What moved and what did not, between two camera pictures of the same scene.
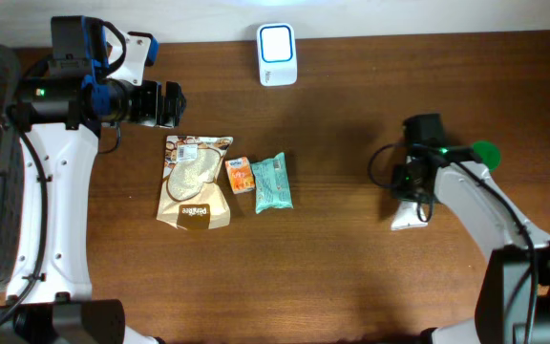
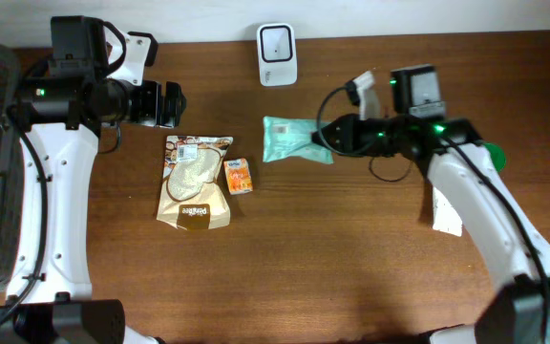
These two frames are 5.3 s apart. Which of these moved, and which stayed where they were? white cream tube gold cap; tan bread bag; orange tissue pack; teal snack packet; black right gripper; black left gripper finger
Moved: white cream tube gold cap; teal snack packet; black right gripper
Stayed: tan bread bag; orange tissue pack; black left gripper finger
